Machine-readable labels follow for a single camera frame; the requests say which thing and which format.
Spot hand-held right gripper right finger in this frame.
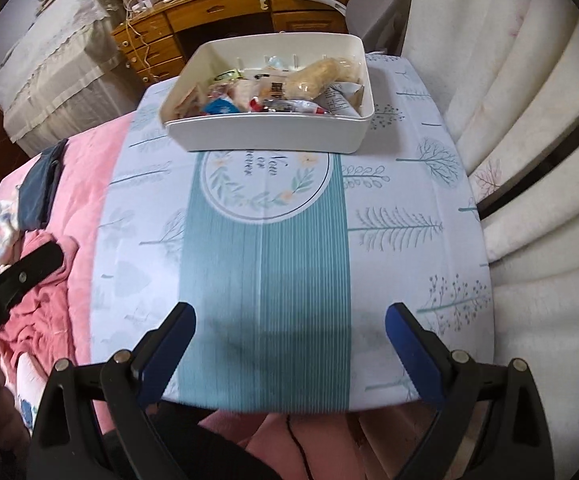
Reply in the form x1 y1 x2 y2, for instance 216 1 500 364
384 301 556 480

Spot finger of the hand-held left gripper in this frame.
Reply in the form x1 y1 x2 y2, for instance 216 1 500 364
0 242 66 304

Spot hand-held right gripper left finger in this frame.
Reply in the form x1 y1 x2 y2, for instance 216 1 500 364
28 301 198 480

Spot white plastic storage box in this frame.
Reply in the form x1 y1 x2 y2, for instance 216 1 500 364
161 32 376 154

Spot small blue snack packet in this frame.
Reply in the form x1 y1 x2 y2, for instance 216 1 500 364
204 97 239 117

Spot silver grey snack packet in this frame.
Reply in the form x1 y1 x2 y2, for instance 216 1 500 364
319 81 366 120

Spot dark cake packet red ends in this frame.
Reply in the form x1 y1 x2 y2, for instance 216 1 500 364
248 99 331 115

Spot clear pale cracker packet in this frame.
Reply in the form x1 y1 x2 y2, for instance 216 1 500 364
282 57 353 102

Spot rose fleece garment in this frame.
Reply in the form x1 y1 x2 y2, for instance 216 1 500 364
0 230 80 361

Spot blue jeans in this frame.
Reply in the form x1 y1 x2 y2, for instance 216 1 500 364
17 139 69 231

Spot pink blanket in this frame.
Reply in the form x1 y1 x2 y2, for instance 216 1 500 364
0 110 470 480

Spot lace covered cabinet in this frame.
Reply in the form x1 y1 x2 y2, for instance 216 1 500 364
0 0 140 143

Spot white floral curtain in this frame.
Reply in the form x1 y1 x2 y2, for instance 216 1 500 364
402 0 579 461

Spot wooden desk with drawers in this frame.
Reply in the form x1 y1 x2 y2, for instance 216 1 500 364
111 0 351 83

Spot grey office chair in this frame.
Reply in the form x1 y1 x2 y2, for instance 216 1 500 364
282 0 417 56

